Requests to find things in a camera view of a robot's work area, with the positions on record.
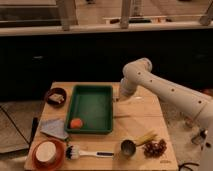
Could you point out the wooden railing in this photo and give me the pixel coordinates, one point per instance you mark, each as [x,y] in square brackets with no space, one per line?
[40,17]

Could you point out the green plastic tray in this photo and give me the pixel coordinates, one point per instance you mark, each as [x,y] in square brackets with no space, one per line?
[93,104]

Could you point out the white cup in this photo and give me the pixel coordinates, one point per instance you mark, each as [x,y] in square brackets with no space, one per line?
[46,152]

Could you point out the red grape bunch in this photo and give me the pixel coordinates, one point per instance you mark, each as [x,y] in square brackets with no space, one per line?
[155,149]

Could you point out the orange fruit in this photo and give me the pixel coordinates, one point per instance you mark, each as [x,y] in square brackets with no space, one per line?
[76,123]

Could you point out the pale sponge in bowl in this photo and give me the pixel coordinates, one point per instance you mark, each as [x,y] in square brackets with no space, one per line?
[57,98]

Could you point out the blue folded cloth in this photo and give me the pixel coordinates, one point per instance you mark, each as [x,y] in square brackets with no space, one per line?
[54,128]

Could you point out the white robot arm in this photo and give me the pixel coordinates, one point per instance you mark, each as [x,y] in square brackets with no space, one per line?
[198,106]

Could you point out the dark brown bowl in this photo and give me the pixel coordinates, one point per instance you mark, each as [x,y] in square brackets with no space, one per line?
[56,90]

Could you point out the yellow banana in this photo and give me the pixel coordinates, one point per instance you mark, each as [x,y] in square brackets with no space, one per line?
[145,138]

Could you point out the white dish brush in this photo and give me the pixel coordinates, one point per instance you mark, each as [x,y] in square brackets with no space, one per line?
[74,152]

